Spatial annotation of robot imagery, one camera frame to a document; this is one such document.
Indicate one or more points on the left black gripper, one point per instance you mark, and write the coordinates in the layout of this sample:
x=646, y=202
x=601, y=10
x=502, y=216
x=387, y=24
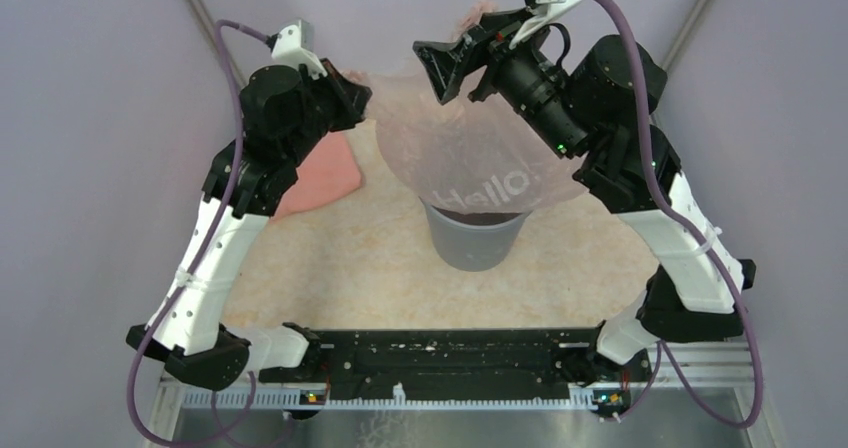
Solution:
x=352, y=98

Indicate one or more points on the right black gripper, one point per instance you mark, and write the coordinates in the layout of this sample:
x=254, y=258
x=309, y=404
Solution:
x=485, y=46

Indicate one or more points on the translucent pink trash bag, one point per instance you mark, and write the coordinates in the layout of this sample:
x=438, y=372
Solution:
x=463, y=157

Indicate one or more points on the grey plastic trash bin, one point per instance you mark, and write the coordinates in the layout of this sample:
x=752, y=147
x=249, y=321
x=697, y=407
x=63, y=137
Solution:
x=473, y=242

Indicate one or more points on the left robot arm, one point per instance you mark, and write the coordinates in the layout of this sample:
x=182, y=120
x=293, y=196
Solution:
x=239, y=196

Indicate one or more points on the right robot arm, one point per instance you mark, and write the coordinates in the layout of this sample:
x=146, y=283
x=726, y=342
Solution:
x=600, y=113

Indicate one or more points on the folded pink trash bags stack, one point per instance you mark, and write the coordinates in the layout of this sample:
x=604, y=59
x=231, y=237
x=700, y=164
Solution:
x=329, y=173

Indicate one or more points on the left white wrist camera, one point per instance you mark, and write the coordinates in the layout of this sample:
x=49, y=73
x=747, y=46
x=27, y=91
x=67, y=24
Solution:
x=293, y=47

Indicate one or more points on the left aluminium frame post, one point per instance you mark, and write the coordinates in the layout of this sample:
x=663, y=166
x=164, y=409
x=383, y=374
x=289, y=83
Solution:
x=212, y=34

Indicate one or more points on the aluminium frame post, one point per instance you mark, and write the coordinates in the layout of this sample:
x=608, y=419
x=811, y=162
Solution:
x=685, y=33
x=212, y=34

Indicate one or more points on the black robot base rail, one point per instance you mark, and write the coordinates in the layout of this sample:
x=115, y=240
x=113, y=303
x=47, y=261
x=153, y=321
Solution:
x=463, y=365

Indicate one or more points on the right aluminium frame post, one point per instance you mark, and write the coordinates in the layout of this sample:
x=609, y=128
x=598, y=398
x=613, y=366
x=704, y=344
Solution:
x=685, y=33

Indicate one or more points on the white slotted cable duct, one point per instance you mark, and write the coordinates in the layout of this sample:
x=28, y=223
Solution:
x=399, y=399

